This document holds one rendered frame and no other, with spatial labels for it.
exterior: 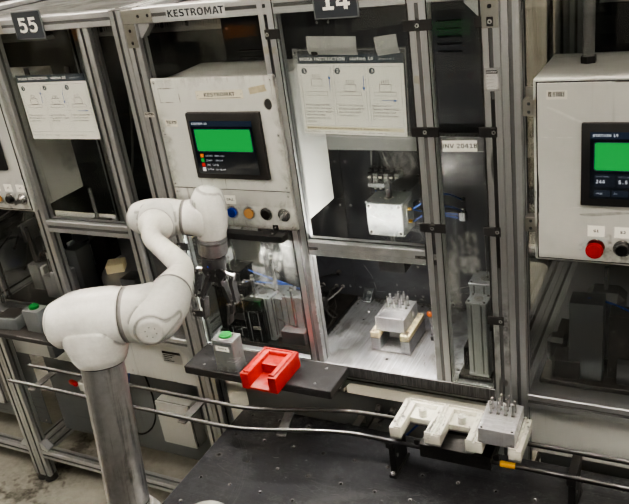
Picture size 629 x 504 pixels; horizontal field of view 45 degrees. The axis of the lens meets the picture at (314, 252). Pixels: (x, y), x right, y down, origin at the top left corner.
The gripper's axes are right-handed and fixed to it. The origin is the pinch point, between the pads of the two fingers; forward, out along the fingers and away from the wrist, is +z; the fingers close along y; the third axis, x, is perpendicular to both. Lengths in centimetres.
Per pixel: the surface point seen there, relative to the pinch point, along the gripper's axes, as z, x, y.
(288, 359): 12.8, -2.1, -22.8
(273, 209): -33.8, -8.6, -16.6
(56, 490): 123, -16, 105
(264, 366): 16.4, -0.5, -15.0
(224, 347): 11.2, 1.7, -2.3
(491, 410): 9, 4, -87
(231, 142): -54, -6, -6
